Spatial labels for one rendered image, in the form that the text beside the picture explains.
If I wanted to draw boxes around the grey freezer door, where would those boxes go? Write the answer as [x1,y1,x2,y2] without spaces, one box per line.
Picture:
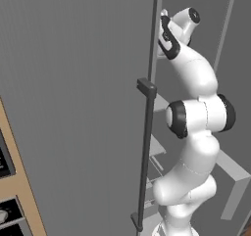
[0,0,162,236]

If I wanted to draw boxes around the light grey fridge shelf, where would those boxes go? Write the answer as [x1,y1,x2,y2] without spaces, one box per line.
[148,134,168,158]
[152,93,171,114]

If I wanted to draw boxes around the tan oven cabinet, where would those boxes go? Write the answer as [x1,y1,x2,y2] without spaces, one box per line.
[0,96,49,236]

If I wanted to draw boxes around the black microwave oven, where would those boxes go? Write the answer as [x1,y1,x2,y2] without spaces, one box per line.
[0,128,17,179]

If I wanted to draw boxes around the dark grey door handle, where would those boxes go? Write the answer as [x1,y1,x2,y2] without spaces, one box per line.
[129,77,158,233]

